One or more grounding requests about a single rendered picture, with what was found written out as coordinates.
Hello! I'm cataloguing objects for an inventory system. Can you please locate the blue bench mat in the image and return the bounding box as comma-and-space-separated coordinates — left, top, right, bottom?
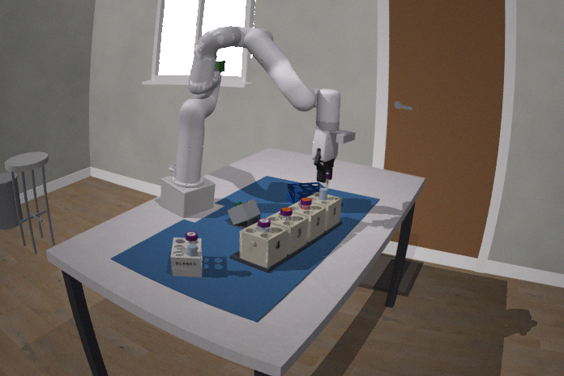
111, 176, 380, 322

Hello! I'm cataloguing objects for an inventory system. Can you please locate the white tube rack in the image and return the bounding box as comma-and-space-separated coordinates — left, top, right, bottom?
170, 237, 203, 277

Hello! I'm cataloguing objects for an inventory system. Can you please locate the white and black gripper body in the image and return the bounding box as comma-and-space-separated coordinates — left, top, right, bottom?
312, 128, 339, 162

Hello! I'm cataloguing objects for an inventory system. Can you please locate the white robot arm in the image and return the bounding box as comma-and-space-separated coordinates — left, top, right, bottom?
169, 26, 356, 188

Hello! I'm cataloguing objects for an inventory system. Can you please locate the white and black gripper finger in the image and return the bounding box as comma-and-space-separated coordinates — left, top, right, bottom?
326, 159, 335, 180
314, 148, 327, 183

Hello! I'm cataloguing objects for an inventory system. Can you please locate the blue tube rack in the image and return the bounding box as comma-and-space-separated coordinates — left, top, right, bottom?
287, 182, 319, 205

